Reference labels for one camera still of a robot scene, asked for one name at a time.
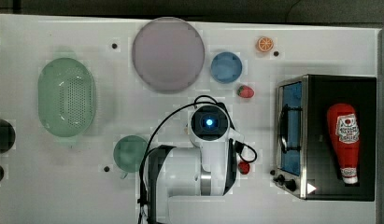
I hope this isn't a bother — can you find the strawberry toy near oven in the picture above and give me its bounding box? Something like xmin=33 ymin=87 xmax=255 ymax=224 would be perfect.
xmin=238 ymin=161 xmax=250 ymax=175

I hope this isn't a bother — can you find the green perforated colander basket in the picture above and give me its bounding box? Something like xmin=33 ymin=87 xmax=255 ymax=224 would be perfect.
xmin=37 ymin=48 xmax=96 ymax=148

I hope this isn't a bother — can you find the strawberry toy near bowl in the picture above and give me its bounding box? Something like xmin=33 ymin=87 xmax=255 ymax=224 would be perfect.
xmin=236 ymin=85 xmax=255 ymax=99

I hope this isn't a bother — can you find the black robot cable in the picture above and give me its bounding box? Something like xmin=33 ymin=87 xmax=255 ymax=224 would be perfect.
xmin=136 ymin=94 xmax=259 ymax=224

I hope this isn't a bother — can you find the blue round bowl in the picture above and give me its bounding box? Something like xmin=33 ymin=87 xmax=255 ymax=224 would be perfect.
xmin=210 ymin=51 xmax=243 ymax=84

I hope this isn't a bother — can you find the large black round pan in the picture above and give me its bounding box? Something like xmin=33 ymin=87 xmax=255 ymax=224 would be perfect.
xmin=0 ymin=119 xmax=16 ymax=154

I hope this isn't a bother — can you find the red ketchup bottle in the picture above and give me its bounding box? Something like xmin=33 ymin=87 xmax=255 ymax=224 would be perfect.
xmin=326 ymin=104 xmax=360 ymax=185

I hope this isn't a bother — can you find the grey round plate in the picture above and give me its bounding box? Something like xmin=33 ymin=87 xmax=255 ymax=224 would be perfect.
xmin=132 ymin=17 xmax=205 ymax=92

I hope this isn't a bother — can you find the green metal mug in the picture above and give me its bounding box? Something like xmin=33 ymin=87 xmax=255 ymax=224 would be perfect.
xmin=113 ymin=135 xmax=148 ymax=179

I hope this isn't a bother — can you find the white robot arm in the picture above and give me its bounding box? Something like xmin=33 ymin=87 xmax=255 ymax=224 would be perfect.
xmin=141 ymin=103 xmax=244 ymax=224

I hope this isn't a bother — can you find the orange slice toy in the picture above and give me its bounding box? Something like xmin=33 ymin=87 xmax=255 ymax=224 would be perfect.
xmin=256 ymin=36 xmax=274 ymax=52

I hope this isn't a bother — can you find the silver black toaster oven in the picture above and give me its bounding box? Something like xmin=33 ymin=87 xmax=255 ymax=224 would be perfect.
xmin=271 ymin=75 xmax=377 ymax=202

